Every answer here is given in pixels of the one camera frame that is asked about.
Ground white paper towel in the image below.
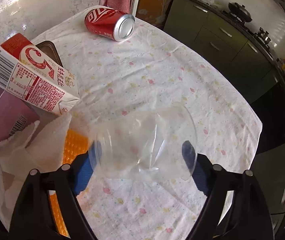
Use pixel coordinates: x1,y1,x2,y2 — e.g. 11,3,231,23
0,113,72,229

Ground orange foam net sleeve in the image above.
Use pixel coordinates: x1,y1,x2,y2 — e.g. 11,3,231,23
49,129,89,237

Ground clear plastic cup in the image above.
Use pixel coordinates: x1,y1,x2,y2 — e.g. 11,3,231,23
89,104,197,182

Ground red white milk carton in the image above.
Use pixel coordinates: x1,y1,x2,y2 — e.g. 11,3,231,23
0,33,79,115

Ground red cola can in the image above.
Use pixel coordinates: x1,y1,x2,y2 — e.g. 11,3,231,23
84,6,135,42

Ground green kitchen cabinets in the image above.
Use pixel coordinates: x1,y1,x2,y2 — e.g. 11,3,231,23
164,0,285,103

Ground pink purple box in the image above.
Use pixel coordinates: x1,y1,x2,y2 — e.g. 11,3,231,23
0,88,39,142

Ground black wok on stove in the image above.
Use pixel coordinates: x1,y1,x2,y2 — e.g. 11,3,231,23
228,2,252,22

